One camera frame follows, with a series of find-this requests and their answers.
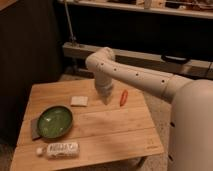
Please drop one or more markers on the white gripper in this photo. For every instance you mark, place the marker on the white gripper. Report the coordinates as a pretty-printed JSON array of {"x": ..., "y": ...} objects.
[{"x": 104, "y": 87}]

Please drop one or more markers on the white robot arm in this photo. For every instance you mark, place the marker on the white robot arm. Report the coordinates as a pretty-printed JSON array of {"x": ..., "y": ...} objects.
[{"x": 191, "y": 125}]

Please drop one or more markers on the orange carrot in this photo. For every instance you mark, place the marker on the orange carrot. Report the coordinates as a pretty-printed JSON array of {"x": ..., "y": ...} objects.
[{"x": 123, "y": 97}]

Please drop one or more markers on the white square sponge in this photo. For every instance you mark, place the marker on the white square sponge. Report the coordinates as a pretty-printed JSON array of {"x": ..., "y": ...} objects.
[{"x": 79, "y": 101}]

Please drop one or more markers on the metal pole stand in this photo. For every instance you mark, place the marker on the metal pole stand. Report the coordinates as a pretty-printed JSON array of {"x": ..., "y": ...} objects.
[{"x": 72, "y": 37}]

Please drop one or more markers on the wooden folding table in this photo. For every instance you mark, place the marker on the wooden folding table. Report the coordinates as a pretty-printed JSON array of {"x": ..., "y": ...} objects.
[{"x": 105, "y": 133}]

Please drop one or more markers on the green round bowl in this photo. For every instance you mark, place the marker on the green round bowl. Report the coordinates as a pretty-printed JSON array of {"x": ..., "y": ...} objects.
[{"x": 54, "y": 122}]

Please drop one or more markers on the clear plastic water bottle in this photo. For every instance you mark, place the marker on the clear plastic water bottle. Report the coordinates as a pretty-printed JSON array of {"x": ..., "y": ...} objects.
[{"x": 55, "y": 150}]

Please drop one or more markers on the low white bench shelf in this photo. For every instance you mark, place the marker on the low white bench shelf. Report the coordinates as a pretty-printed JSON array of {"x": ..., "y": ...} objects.
[{"x": 195, "y": 68}]

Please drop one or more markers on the black handle on shelf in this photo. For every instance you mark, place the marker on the black handle on shelf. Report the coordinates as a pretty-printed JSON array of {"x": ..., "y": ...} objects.
[{"x": 177, "y": 60}]

